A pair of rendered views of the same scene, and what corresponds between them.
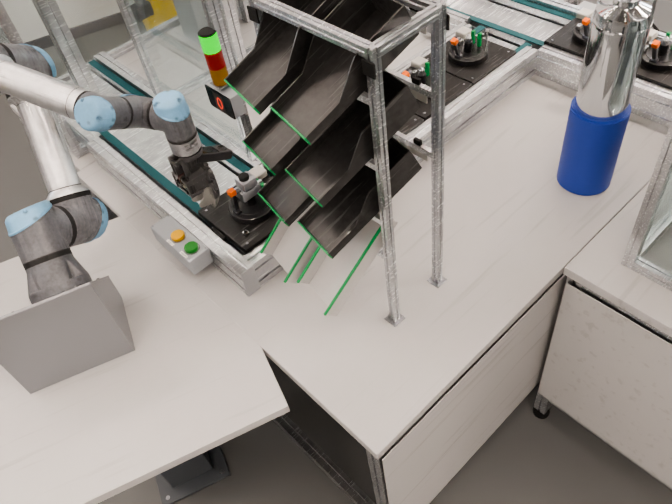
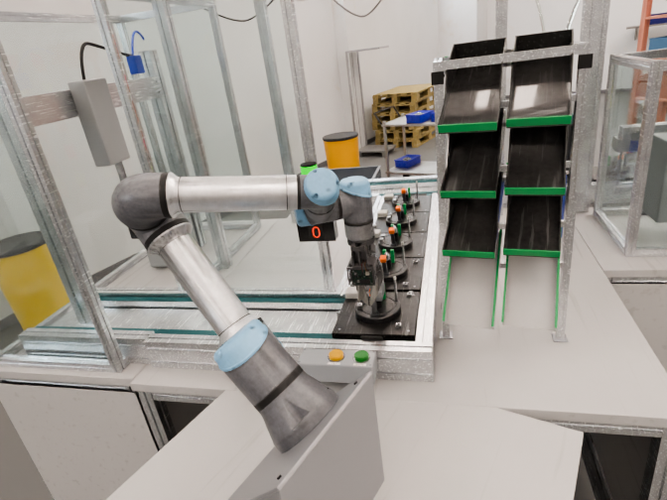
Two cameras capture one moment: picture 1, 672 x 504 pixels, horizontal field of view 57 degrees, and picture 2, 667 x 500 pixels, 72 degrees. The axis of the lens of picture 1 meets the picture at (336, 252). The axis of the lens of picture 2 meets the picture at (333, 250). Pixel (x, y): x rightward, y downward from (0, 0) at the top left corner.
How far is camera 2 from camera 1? 1.24 m
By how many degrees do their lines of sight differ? 39
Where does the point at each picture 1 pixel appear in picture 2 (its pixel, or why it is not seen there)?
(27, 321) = (327, 450)
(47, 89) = (257, 181)
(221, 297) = (410, 394)
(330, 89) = (540, 98)
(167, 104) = (362, 181)
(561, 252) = (590, 265)
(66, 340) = (347, 478)
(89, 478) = not seen: outside the picture
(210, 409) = (528, 478)
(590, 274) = (620, 267)
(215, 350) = (462, 433)
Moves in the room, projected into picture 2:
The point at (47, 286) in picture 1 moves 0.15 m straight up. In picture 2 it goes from (316, 404) to (303, 336)
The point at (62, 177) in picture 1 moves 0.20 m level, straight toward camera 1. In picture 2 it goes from (238, 307) to (319, 314)
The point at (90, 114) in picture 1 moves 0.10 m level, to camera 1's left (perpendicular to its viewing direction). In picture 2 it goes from (329, 181) to (290, 194)
